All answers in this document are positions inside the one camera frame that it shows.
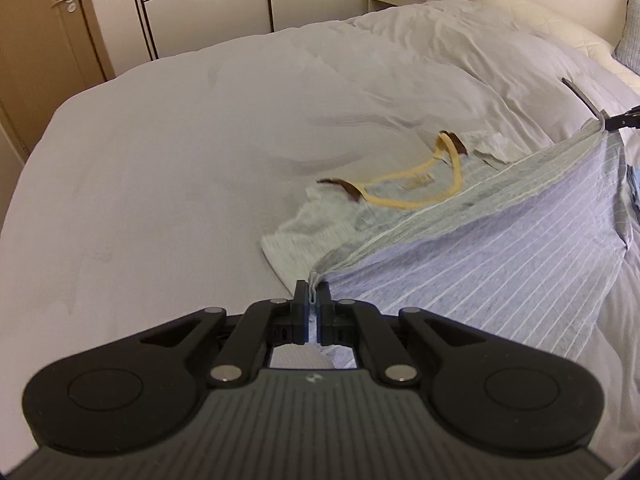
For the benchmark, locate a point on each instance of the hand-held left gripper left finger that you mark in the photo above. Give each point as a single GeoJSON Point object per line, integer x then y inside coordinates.
{"type": "Point", "coordinates": [302, 310]}

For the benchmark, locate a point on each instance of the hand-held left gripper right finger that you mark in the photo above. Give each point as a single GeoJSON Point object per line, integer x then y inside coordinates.
{"type": "Point", "coordinates": [325, 310]}

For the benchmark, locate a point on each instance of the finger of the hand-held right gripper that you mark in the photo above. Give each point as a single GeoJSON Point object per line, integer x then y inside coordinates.
{"type": "Point", "coordinates": [622, 120]}

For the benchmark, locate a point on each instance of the grey white-striped shirt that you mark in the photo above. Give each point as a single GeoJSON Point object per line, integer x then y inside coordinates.
{"type": "Point", "coordinates": [475, 260]}

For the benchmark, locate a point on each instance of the light blue folded garment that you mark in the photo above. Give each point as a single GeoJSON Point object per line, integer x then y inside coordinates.
{"type": "Point", "coordinates": [635, 185]}

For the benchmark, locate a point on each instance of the grey pillow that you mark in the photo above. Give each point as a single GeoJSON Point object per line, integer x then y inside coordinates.
{"type": "Point", "coordinates": [631, 35]}

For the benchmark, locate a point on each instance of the cream quilted bed sheet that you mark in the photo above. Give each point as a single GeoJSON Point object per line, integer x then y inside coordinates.
{"type": "Point", "coordinates": [540, 15]}

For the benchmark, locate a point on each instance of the white bed duvet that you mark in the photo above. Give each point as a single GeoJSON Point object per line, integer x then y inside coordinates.
{"type": "Point", "coordinates": [175, 160]}

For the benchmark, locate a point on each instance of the white wardrobe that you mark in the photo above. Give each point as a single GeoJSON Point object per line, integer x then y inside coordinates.
{"type": "Point", "coordinates": [210, 10]}

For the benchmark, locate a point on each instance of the brown wooden door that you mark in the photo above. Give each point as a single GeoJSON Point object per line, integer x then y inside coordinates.
{"type": "Point", "coordinates": [45, 35]}

